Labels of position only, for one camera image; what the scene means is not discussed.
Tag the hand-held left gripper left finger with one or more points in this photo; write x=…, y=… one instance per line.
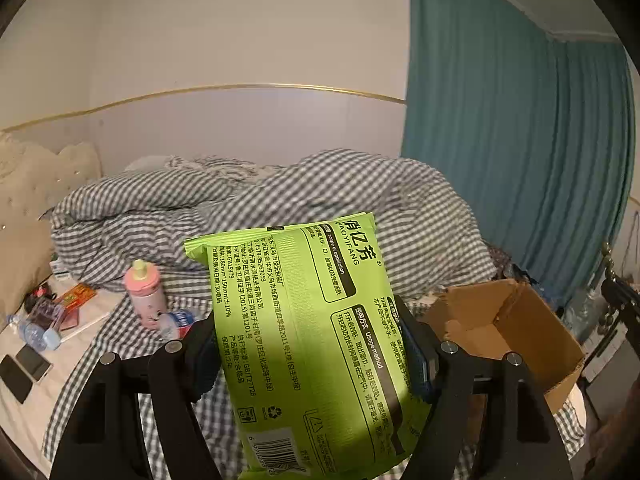
x=202, y=366

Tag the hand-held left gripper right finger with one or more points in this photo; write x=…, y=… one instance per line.
x=418, y=360

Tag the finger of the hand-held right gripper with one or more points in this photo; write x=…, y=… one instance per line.
x=624, y=296

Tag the green wet wipes pack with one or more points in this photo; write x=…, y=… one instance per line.
x=300, y=335

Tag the brown cardboard box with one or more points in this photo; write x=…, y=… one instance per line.
x=530, y=341

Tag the small blue label water bottle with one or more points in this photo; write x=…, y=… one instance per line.
x=178, y=321

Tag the pink bottle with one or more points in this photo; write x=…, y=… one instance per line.
x=145, y=296

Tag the grey checked bed sheet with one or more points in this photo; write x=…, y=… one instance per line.
x=116, y=331

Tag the red snack packet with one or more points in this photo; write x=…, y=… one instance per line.
x=78, y=296

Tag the cream mattress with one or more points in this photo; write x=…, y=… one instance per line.
x=55, y=375

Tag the silver phone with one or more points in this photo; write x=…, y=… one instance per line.
x=34, y=364

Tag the blue cap water bottle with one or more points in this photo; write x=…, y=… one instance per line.
x=32, y=333

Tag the black phone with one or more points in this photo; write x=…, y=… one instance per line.
x=15, y=380

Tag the grey checked duvet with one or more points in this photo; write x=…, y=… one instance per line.
x=300, y=195

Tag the teal curtain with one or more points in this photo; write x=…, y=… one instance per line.
x=500, y=110

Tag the cream tufted headboard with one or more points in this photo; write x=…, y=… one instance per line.
x=35, y=195

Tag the brass beaded post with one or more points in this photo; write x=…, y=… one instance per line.
x=610, y=280

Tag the gold wall trim strip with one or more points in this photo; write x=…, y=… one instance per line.
x=250, y=87

